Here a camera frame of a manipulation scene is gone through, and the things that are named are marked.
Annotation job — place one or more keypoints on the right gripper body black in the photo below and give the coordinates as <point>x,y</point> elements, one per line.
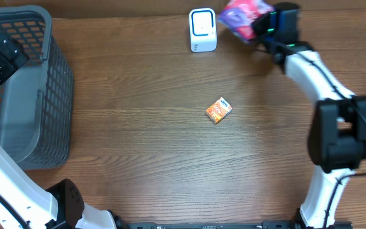
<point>264,27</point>

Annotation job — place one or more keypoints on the red purple Carefree pack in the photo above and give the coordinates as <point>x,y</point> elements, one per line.
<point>238,16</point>

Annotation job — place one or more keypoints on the small orange box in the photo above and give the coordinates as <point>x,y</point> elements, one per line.
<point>219,110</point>

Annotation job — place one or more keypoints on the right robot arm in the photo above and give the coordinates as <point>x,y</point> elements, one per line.
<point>337,137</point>

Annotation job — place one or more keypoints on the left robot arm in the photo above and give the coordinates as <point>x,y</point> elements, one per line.
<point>24,204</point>

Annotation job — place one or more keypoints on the white barcode scanner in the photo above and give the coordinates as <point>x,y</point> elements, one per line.
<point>202,30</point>

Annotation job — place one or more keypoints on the grey plastic shopping basket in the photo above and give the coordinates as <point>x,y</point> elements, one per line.
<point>36,102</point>

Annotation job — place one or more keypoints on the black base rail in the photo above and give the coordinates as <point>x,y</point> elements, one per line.
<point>263,225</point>

